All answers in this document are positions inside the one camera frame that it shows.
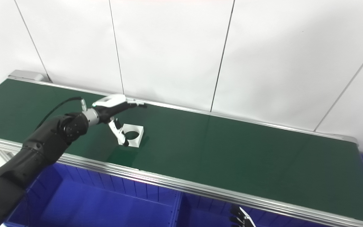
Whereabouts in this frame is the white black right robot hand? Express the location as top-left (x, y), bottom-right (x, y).
top-left (229, 205), bottom-right (256, 227)

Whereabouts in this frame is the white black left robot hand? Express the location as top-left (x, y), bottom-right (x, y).
top-left (92, 94), bottom-right (147, 147)

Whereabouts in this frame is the white square part round hole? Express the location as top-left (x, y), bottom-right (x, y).
top-left (118, 124), bottom-right (145, 148)

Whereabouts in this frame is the aluminium conveyor leg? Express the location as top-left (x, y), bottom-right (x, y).
top-left (0, 149), bottom-right (14, 162)

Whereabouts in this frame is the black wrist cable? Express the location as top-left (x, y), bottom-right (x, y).
top-left (35, 96), bottom-right (88, 130)

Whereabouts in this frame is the green conveyor belt aluminium frame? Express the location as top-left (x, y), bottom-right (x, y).
top-left (0, 70), bottom-right (363, 227)

